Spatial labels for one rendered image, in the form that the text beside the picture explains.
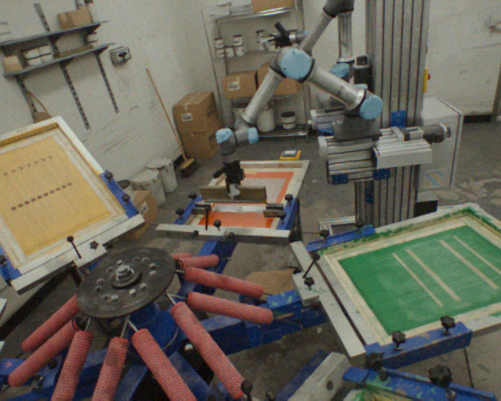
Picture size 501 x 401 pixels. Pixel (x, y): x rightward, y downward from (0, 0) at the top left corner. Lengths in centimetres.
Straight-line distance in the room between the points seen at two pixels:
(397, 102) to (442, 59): 317
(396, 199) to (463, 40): 319
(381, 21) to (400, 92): 38
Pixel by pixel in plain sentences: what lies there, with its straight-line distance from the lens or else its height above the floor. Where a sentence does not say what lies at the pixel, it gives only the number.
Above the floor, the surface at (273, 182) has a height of 95.
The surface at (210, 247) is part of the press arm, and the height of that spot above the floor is 104.
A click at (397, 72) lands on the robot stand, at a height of 149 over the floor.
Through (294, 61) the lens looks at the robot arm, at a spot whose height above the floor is 170.
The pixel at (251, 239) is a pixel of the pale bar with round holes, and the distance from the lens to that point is 164.
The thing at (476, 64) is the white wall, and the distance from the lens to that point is 540.
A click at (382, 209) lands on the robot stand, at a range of 246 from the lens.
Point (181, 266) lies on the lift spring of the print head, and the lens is 127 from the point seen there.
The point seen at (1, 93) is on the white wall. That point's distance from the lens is 340.
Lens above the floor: 199
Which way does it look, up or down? 30 degrees down
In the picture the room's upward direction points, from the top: 11 degrees counter-clockwise
